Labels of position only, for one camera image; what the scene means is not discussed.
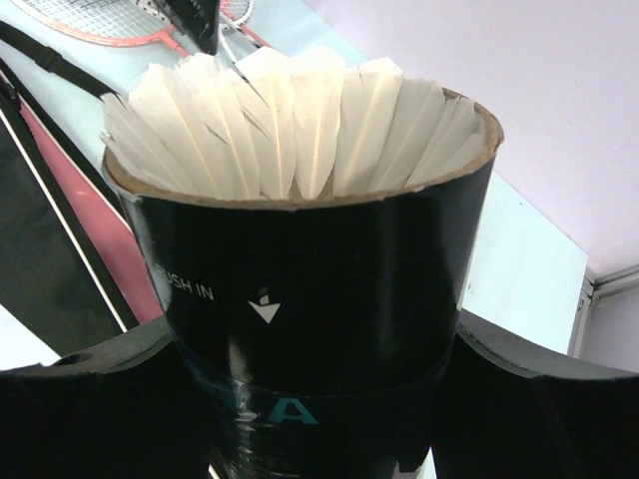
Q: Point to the white feather shuttlecock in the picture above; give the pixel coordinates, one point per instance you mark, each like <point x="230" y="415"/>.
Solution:
<point x="276" y="127"/>

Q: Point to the black SPORT racket bag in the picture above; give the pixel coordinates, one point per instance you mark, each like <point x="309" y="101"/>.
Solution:
<point x="71" y="274"/>

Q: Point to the aluminium frame rail right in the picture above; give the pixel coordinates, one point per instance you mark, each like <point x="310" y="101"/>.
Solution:
<point x="605" y="326"/>

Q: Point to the white black-handled badminton racket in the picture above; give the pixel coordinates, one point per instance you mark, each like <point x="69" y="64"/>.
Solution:
<point x="233" y="23"/>

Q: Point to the red white badminton racket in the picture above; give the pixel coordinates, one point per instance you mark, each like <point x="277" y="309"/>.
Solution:
<point x="106" y="22"/>

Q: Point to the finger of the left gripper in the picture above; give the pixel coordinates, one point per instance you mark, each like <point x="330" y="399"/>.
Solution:
<point x="197" y="19"/>

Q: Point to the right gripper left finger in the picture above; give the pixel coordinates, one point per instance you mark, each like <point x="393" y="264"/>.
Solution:
<point x="124" y="408"/>

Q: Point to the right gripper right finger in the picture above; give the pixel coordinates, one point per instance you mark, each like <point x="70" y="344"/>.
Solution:
<point x="510" y="408"/>

